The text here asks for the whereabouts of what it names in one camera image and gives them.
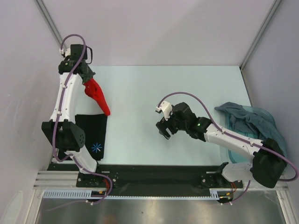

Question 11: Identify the teal plastic bin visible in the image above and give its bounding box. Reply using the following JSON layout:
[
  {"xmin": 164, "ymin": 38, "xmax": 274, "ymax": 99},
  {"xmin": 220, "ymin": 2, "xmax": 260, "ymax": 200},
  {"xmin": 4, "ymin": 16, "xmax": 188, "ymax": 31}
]
[{"xmin": 221, "ymin": 105, "xmax": 288, "ymax": 164}]

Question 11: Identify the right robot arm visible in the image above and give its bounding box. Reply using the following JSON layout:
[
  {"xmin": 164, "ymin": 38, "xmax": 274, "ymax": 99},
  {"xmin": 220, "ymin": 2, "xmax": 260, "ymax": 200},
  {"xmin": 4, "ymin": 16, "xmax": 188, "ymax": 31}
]
[{"xmin": 156, "ymin": 101, "xmax": 286, "ymax": 189}]

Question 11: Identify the folded black t shirt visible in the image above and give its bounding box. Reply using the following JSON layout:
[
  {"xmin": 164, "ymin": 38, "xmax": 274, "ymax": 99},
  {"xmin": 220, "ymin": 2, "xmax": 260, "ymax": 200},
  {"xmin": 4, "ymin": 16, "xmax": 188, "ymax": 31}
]
[{"xmin": 75, "ymin": 114, "xmax": 107, "ymax": 161}]

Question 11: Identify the grey blue t shirt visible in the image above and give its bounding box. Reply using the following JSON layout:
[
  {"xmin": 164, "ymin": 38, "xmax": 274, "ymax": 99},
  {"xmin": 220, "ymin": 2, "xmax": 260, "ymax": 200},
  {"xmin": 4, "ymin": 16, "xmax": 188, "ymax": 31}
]
[{"xmin": 214, "ymin": 102, "xmax": 287, "ymax": 154}]

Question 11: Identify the left aluminium frame post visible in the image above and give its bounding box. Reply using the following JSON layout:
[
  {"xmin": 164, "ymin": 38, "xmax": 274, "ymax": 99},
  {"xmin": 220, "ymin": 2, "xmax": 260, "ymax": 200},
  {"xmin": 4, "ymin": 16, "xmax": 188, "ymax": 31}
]
[{"xmin": 33, "ymin": 0, "xmax": 63, "ymax": 47}]

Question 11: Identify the right aluminium frame post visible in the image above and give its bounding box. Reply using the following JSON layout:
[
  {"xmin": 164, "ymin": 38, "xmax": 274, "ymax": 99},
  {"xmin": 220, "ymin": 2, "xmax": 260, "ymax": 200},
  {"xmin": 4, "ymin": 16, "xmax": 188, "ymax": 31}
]
[{"xmin": 239, "ymin": 0, "xmax": 284, "ymax": 73}]

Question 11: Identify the red t shirt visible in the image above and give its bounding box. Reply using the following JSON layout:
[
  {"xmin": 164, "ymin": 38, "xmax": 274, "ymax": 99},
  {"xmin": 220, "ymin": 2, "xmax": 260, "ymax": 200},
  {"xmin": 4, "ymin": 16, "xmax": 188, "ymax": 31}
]
[{"xmin": 84, "ymin": 78, "xmax": 111, "ymax": 116}]

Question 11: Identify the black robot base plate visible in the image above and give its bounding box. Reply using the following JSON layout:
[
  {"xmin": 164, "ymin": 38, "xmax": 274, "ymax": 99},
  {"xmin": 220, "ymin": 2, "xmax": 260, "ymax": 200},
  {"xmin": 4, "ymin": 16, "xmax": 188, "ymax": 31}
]
[{"xmin": 46, "ymin": 163, "xmax": 243, "ymax": 196}]

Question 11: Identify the aluminium front rail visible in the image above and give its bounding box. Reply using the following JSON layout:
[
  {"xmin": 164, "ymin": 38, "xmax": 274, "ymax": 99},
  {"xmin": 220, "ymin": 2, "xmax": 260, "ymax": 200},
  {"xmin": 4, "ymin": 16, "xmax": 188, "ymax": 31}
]
[{"xmin": 33, "ymin": 171, "xmax": 288, "ymax": 191}]

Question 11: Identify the aluminium frame post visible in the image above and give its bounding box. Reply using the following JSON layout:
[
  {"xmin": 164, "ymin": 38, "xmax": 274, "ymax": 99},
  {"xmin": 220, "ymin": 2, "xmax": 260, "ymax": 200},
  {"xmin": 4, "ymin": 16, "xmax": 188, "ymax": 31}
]
[
  {"xmin": 239, "ymin": 0, "xmax": 284, "ymax": 73},
  {"xmin": 33, "ymin": 0, "xmax": 63, "ymax": 47}
]

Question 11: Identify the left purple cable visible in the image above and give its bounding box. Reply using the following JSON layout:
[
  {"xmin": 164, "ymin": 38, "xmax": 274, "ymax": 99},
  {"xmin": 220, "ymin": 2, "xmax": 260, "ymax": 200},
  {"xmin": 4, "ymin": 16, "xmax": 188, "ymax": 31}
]
[{"xmin": 44, "ymin": 34, "xmax": 114, "ymax": 210}]

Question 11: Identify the white slotted cable duct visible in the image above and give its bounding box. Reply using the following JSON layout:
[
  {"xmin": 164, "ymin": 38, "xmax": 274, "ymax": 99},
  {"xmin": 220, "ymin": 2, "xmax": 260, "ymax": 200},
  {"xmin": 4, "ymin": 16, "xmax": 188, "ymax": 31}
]
[{"xmin": 43, "ymin": 188, "xmax": 234, "ymax": 199}]

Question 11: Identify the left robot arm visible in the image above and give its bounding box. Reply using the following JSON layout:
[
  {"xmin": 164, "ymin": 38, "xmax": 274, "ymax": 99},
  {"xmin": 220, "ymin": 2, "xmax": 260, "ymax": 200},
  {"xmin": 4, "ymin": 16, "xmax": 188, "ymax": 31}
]
[{"xmin": 42, "ymin": 44, "xmax": 103, "ymax": 187}]

